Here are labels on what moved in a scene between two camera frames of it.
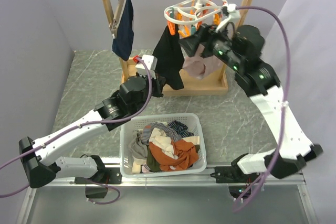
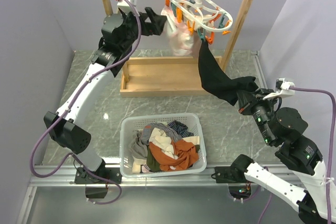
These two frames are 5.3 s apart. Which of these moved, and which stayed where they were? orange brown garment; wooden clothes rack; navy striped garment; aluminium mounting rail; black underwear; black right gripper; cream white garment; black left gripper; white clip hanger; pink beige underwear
Moved: white clip hanger; black underwear; black right gripper; black left gripper; pink beige underwear
Stayed: aluminium mounting rail; wooden clothes rack; navy striped garment; cream white garment; orange brown garment
